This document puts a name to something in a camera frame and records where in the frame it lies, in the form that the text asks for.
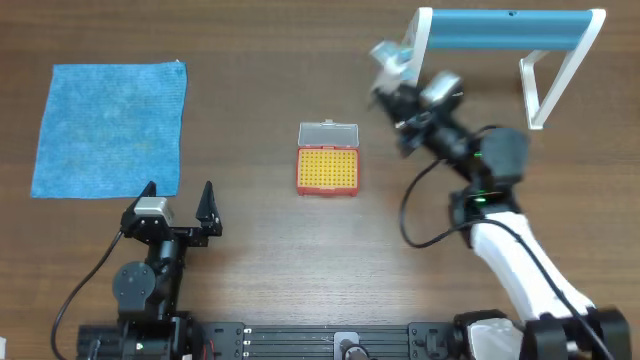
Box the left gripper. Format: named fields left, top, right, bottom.
left=120, top=180, right=224, bottom=247

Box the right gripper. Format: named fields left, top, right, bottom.
left=374, top=84, right=441, bottom=156

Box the blue cloth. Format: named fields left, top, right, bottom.
left=30, top=61, right=189, bottom=200

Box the red and yellow tip box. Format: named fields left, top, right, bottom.
left=296, top=118, right=361, bottom=198

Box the white and blue stand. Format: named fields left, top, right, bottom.
left=402, top=6, right=607, bottom=131

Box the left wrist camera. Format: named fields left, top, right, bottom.
left=133, top=196, right=175, bottom=227

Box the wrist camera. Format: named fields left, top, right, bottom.
left=133, top=196, right=175, bottom=227
left=419, top=70, right=464, bottom=107

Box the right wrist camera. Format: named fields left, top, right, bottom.
left=419, top=70, right=464, bottom=107

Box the mounting rail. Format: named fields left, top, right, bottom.
left=77, top=322, right=466, bottom=360

